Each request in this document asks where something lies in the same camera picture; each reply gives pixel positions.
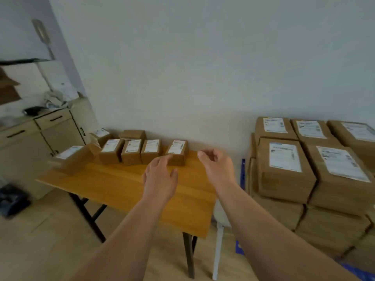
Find person's left hand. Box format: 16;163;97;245
142;155;179;202

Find person's right hand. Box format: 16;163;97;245
197;148;235;189

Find person's right forearm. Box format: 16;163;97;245
215;181;361;281

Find person's left forearm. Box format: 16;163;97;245
70;196;174;281

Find row of small cardboard boxes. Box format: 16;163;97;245
48;129;190;176

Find wooden folding table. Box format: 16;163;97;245
36;149;218;280

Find white plastic stool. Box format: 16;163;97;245
212;199;232;281

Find stack of large cardboard parcels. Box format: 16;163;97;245
246;116;375;274

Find crumpled white cloth pile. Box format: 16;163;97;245
44;90;72;110

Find beige drawer cabinet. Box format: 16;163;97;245
0;97;100;202

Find black bag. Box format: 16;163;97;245
0;184;31;219

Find flat brown cardboard pieces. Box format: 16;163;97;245
0;67;23;105

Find silver desk lamp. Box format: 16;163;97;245
31;19;57;92

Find black wall shelf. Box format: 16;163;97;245
0;58;55;66

